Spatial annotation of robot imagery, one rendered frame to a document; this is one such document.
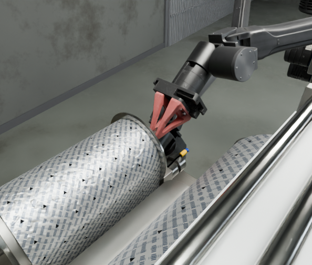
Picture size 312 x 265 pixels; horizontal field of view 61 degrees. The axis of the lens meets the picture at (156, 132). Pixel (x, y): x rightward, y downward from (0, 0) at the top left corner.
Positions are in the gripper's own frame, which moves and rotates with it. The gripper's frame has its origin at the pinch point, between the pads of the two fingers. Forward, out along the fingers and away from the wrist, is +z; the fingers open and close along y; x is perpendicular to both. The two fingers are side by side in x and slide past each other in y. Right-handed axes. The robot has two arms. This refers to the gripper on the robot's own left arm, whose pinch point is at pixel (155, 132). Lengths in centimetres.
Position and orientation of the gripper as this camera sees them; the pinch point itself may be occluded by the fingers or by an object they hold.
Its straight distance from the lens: 50.7
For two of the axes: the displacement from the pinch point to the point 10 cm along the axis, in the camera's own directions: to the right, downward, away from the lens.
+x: -4.2, -3.8, -8.2
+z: -5.5, 8.3, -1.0
